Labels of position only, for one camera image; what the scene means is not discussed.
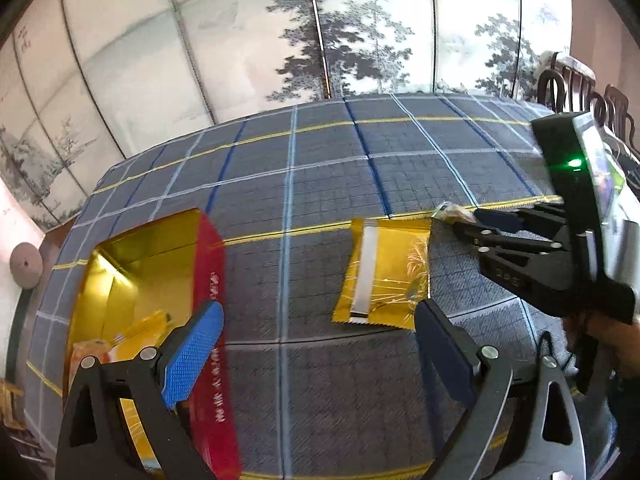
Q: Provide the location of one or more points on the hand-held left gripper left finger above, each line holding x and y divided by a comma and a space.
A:
192, 355

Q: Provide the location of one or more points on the round grey disc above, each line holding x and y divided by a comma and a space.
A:
26, 265

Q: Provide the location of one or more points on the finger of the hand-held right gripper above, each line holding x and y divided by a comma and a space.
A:
497, 221
500, 242

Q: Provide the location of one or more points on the plaid blue tablecloth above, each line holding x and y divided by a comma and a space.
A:
325, 170

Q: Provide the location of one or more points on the red tin box gold interior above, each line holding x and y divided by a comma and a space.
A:
150, 260

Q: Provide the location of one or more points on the small clear snack packet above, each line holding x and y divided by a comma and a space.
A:
447, 211

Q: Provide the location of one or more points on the yellow snack packet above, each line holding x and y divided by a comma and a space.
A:
145, 332
390, 280

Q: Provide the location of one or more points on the painted folding screen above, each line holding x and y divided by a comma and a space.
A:
225, 35

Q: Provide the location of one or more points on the dark wooden chair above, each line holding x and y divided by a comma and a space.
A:
562, 85
620, 110

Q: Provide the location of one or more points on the person's right hand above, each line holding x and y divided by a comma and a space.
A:
617, 342

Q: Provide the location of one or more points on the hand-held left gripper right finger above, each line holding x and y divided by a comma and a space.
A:
442, 350

